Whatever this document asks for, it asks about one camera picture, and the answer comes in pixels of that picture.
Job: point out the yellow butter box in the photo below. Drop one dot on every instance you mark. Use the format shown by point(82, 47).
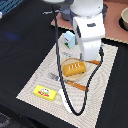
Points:
point(45, 93)

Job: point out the fork with wooden handle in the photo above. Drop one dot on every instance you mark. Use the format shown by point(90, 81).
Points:
point(76, 85)

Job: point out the light blue milk carton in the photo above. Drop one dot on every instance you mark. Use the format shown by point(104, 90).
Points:
point(69, 39)

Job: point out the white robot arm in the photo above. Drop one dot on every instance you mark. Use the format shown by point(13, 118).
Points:
point(87, 24)

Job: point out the tan wooden plate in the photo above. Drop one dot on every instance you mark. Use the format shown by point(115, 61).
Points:
point(73, 77)

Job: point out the dark grey pot left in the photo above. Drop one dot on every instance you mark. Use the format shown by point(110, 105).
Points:
point(65, 12)

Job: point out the beige woven placemat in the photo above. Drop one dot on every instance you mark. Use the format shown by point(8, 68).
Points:
point(56, 108)

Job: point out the orange bread loaf toy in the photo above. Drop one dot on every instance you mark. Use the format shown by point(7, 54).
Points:
point(74, 68)

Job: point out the white fish toy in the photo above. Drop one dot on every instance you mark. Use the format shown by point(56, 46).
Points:
point(64, 100)

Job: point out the beige bowl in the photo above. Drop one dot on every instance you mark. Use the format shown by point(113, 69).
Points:
point(124, 16)

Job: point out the knife with wooden handle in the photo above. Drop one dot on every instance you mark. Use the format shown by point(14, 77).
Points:
point(94, 62)

